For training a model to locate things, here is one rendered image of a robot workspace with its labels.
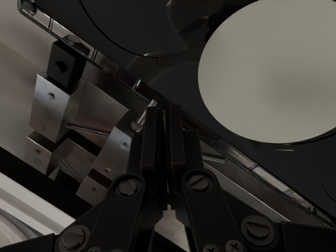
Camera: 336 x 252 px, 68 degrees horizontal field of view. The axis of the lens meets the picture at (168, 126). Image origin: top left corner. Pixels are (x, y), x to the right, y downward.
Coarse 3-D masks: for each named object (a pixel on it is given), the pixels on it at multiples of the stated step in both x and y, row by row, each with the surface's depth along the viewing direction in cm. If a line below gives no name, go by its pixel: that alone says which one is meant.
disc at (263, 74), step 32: (288, 0) 13; (320, 0) 12; (224, 32) 15; (256, 32) 14; (288, 32) 14; (320, 32) 13; (224, 64) 16; (256, 64) 15; (288, 64) 15; (320, 64) 14; (224, 96) 17; (256, 96) 17; (288, 96) 16; (320, 96) 15; (256, 128) 18; (288, 128) 17; (320, 128) 17
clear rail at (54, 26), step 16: (32, 16) 19; (48, 16) 19; (48, 32) 19; (64, 32) 19; (80, 48) 19; (96, 48) 19; (96, 64) 19; (112, 64) 19; (128, 80) 19; (144, 96) 20; (160, 96) 20; (192, 128) 20; (208, 128) 20; (208, 144) 20; (224, 144) 20; (240, 160) 20; (256, 176) 21; (272, 176) 21; (288, 192) 21; (304, 208) 21; (320, 208) 21
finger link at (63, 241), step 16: (160, 112) 11; (144, 128) 10; (160, 128) 10; (144, 144) 9; (160, 144) 9; (128, 160) 10; (144, 160) 9; (160, 160) 9; (144, 176) 9; (160, 176) 9; (160, 192) 10; (96, 208) 8; (144, 208) 8; (160, 208) 10; (80, 224) 8; (144, 224) 9; (64, 240) 7; (80, 240) 7
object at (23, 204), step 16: (0, 176) 24; (0, 192) 28; (16, 192) 25; (32, 192) 24; (16, 208) 28; (32, 208) 28; (48, 208) 25; (32, 224) 30; (48, 224) 29; (64, 224) 26
